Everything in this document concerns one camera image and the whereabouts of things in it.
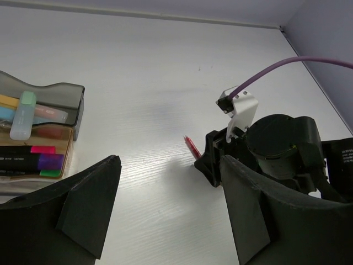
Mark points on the clear plastic container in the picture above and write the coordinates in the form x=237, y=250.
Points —
x=11, y=188

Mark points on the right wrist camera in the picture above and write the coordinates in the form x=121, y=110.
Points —
x=241, y=109

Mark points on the red gel pen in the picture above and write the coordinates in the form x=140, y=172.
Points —
x=192, y=147

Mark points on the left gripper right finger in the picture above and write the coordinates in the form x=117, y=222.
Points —
x=273, y=224

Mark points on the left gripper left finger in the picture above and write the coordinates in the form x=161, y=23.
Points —
x=63, y=223

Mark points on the orange translucent container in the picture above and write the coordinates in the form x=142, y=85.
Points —
x=45, y=135

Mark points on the pink black highlighter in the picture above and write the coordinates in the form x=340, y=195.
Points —
x=28, y=149

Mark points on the orange pastel marker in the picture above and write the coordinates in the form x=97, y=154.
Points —
x=41, y=111

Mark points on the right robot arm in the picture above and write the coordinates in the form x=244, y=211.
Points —
x=286, y=150

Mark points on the light green marker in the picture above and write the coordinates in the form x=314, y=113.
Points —
x=23, y=118

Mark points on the light blue marker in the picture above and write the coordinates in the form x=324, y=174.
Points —
x=7, y=114

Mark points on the purple marker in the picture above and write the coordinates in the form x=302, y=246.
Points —
x=32, y=161

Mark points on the green black highlighter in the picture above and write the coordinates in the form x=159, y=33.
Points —
x=43, y=173

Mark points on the grey translucent container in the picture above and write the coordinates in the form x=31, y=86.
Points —
x=59, y=103

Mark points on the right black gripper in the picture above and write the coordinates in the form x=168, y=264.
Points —
x=216, y=146

